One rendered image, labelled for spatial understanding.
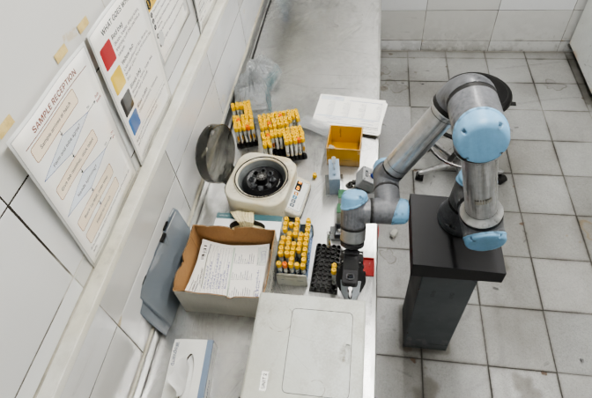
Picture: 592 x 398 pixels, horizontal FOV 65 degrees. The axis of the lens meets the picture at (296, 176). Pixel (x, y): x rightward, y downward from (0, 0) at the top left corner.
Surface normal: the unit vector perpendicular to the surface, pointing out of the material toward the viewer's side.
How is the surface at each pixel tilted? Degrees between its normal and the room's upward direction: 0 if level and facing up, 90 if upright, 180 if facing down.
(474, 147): 83
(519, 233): 0
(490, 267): 3
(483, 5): 90
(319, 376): 0
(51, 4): 90
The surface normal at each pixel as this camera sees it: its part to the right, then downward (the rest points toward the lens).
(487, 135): -0.10, 0.68
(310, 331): -0.07, -0.65
